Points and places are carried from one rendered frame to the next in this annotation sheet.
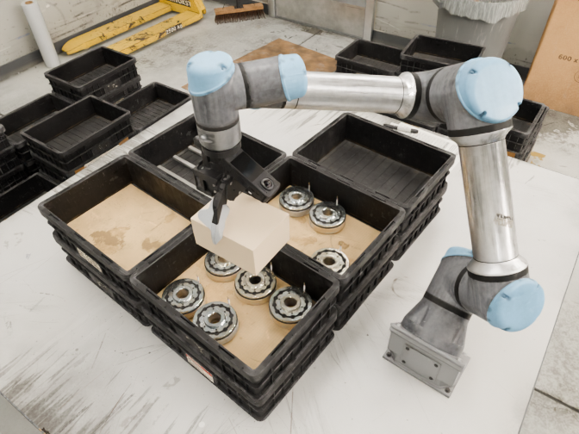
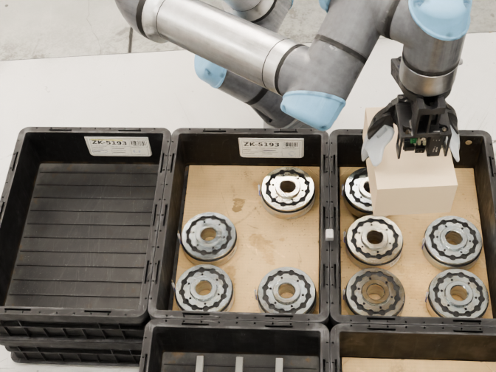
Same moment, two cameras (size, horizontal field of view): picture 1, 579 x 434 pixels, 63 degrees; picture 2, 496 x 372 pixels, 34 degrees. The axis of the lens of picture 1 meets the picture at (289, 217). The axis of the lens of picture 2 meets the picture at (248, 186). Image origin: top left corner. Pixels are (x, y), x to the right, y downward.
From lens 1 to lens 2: 1.47 m
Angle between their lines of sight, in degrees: 69
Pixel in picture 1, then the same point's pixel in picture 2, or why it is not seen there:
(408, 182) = (67, 196)
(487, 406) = not seen: hidden behind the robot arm
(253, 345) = not seen: hidden behind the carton
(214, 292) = (415, 283)
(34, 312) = not seen: outside the picture
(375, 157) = (27, 263)
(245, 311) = (408, 235)
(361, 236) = (209, 195)
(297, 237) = (263, 257)
